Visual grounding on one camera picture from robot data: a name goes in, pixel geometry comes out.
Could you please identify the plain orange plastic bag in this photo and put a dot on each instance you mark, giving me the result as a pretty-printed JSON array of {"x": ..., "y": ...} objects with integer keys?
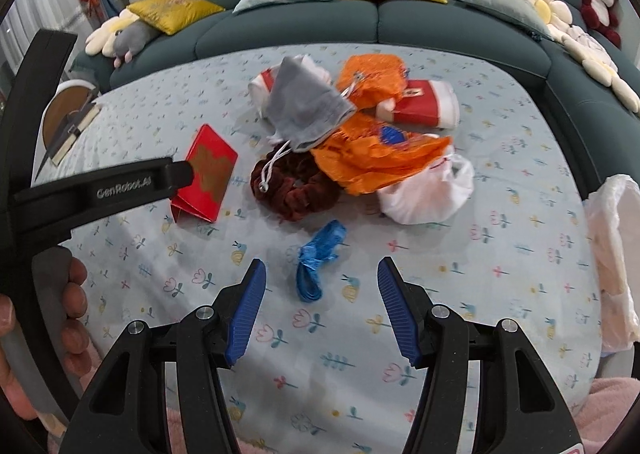
[{"x": 370, "y": 77}]

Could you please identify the red white paper cup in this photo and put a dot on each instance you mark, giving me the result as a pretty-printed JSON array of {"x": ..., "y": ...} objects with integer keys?
[{"x": 260, "y": 84}]

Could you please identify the teal sofa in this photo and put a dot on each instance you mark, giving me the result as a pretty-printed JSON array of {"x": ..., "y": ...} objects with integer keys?
[{"x": 300, "y": 29}]

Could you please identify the floral light blue tablecloth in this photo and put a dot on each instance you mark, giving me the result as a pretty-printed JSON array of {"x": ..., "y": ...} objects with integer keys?
[{"x": 500, "y": 234}]

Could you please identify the person's left hand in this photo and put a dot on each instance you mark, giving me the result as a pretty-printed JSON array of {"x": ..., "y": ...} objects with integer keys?
[{"x": 76, "y": 334}]

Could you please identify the round wooden side table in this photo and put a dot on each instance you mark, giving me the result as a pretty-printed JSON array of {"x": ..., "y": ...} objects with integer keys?
[{"x": 62, "y": 107}]

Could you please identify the grey plush mouse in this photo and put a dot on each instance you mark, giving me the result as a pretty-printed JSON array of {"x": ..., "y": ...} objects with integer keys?
[{"x": 132, "y": 37}]

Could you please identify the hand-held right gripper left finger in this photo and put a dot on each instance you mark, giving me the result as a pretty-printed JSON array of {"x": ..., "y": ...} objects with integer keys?
[{"x": 247, "y": 309}]

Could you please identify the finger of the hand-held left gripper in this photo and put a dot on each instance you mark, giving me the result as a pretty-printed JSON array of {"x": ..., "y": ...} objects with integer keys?
[{"x": 120, "y": 189}]

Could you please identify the bin with white liner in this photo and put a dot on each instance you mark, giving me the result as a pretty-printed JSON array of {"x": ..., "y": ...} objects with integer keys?
[{"x": 610, "y": 234}]

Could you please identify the red envelope with gold print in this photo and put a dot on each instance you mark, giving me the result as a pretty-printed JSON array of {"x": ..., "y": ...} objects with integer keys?
[{"x": 205, "y": 199}]

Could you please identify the white plastic bag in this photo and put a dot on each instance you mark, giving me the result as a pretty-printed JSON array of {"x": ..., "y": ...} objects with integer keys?
[{"x": 430, "y": 199}]

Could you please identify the orange plastic bag blue print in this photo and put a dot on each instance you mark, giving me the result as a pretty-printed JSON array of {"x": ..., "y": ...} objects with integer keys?
[{"x": 360, "y": 159}]

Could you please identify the red white cup with label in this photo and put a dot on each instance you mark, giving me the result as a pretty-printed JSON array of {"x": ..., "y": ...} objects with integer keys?
[{"x": 425, "y": 109}]

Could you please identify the blue plastic strip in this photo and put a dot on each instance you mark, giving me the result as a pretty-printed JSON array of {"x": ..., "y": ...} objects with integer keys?
[{"x": 320, "y": 244}]

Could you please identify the dark notebook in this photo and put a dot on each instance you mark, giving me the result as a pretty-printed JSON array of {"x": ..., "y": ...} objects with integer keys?
[{"x": 82, "y": 122}]

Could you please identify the white sheer curtain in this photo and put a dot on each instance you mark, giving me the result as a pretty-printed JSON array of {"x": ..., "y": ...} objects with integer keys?
[{"x": 35, "y": 9}]

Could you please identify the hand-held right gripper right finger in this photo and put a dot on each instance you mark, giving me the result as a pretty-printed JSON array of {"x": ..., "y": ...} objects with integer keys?
[{"x": 397, "y": 309}]

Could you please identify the dark red velvet scrunchie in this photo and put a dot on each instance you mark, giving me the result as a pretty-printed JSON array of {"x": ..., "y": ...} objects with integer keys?
[{"x": 300, "y": 194}]

